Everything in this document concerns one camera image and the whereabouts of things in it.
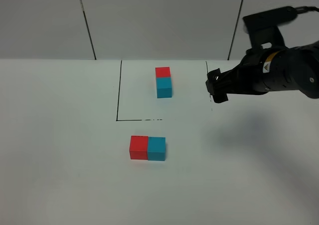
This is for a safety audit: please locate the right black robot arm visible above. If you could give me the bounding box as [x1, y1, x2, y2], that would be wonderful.
[206, 42, 319, 103]

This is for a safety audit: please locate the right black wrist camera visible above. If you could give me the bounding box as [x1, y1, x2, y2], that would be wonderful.
[243, 6, 298, 51]

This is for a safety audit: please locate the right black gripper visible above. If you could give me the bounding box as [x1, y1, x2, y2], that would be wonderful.
[205, 48, 294, 103]

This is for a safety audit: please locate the red template block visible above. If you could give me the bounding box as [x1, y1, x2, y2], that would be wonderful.
[155, 67, 171, 78]

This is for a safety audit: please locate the blue template block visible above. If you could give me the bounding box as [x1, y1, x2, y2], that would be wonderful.
[156, 77, 172, 98]

